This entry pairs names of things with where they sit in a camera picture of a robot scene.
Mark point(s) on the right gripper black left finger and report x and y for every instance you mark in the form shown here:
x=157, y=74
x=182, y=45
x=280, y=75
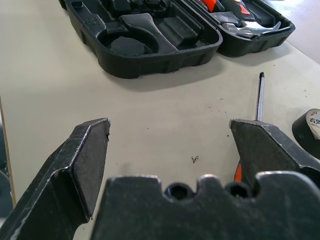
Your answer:
x=62, y=175

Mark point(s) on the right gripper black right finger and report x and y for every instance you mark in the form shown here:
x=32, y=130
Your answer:
x=270, y=150

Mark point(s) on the black plastic tool case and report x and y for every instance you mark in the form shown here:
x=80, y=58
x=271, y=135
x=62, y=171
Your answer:
x=150, y=60

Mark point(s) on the black tape roll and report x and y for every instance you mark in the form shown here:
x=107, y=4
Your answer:
x=303, y=135

